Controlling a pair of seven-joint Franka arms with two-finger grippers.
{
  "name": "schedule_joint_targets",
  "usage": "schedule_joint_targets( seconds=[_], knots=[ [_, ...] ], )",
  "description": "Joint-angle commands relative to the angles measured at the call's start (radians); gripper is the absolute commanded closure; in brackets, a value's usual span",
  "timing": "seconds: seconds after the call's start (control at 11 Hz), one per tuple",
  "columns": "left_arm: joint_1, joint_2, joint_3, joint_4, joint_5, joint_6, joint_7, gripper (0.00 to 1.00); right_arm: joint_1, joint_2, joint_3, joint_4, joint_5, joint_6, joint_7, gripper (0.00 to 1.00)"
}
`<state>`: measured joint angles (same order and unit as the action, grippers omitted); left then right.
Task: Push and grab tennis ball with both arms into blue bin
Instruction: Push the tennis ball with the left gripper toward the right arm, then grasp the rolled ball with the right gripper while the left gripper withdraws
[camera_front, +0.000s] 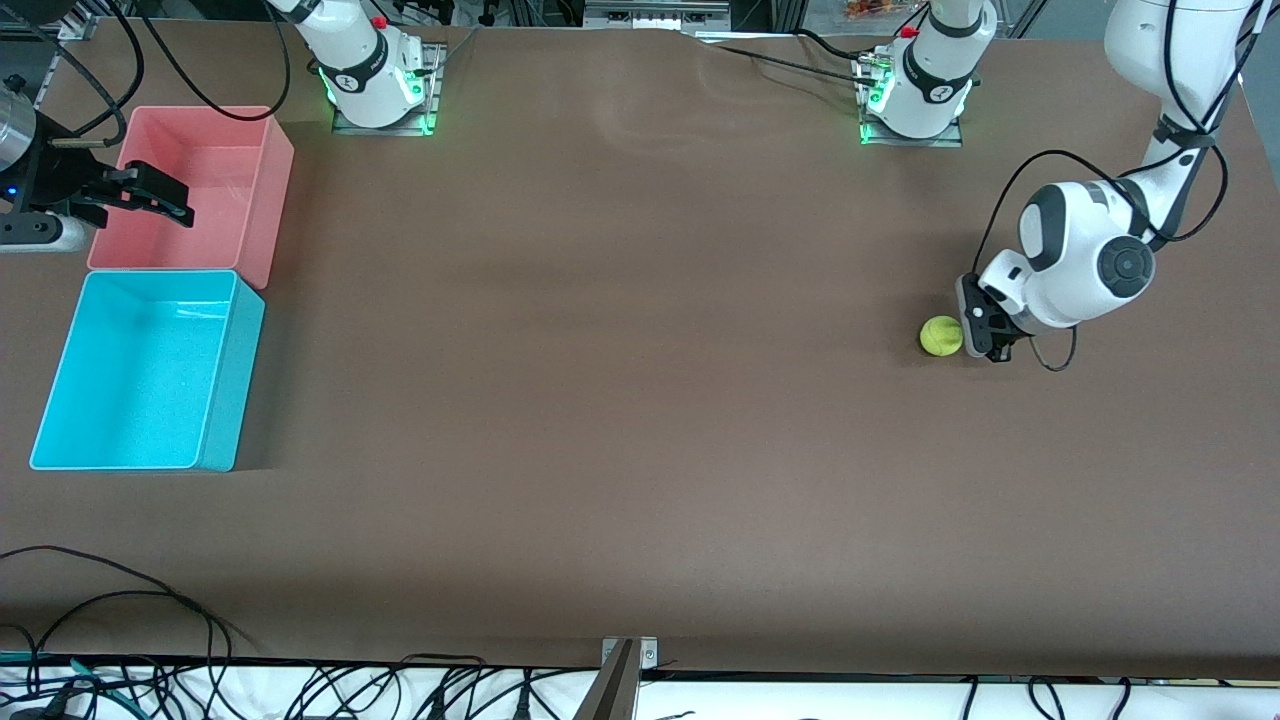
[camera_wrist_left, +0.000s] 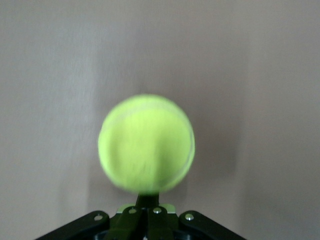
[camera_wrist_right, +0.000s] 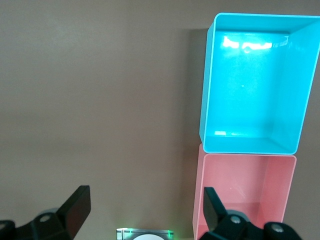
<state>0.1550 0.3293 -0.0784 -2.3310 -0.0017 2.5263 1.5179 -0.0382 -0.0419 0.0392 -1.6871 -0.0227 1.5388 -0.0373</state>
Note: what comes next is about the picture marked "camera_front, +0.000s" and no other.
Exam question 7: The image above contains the yellow-green tennis ball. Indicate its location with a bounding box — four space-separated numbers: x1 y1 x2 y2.
919 315 965 358

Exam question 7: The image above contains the pink plastic bin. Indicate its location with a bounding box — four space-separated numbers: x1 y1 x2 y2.
87 105 296 291

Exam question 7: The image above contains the blue plastic bin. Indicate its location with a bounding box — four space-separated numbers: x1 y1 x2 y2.
28 269 267 474

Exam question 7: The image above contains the grey metal bar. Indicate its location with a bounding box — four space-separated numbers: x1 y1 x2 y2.
572 640 641 720

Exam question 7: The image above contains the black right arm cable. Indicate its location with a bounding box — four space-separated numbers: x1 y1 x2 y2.
0 0 144 141
128 0 293 123

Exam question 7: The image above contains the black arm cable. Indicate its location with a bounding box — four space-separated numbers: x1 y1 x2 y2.
972 0 1261 373
128 0 293 123
0 0 144 141

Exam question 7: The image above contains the aluminium frame profile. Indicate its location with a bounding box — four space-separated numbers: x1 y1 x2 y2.
30 0 101 116

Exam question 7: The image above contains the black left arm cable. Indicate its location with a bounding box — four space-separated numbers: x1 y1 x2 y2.
972 0 1261 373

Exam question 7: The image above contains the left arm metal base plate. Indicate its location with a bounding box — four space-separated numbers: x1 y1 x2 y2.
858 55 966 149

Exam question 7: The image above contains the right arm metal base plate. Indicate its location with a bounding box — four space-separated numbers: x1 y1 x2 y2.
330 42 446 137

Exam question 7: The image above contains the black base power cable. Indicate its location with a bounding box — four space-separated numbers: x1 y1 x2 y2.
795 30 881 63
695 38 886 91

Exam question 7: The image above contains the black looped cable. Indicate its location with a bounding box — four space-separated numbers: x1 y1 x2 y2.
28 590 217 663
0 545 236 663

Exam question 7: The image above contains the aluminium rail with sockets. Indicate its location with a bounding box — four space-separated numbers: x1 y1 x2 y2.
583 0 733 31

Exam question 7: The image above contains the metal table edge bracket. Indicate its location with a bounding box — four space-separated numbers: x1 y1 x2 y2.
601 637 660 671

